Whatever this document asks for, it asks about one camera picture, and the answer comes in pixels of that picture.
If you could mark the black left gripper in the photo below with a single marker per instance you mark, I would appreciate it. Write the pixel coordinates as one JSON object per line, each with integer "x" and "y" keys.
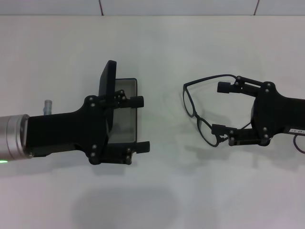
{"x": 62, "y": 131}

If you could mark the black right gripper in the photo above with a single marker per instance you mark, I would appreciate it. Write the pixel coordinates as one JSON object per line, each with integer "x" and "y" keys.
{"x": 274, "y": 114}

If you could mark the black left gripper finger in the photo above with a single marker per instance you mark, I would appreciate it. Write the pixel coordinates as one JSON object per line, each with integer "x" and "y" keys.
{"x": 137, "y": 102}

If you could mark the black glasses case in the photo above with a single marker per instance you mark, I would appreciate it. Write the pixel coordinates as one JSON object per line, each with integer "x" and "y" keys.
{"x": 126, "y": 119}

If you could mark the black glasses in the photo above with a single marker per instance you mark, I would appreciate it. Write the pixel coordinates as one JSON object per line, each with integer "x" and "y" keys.
{"x": 195, "y": 116}

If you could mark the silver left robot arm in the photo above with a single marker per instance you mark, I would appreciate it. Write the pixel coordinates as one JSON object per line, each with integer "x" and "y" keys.
{"x": 14, "y": 138}

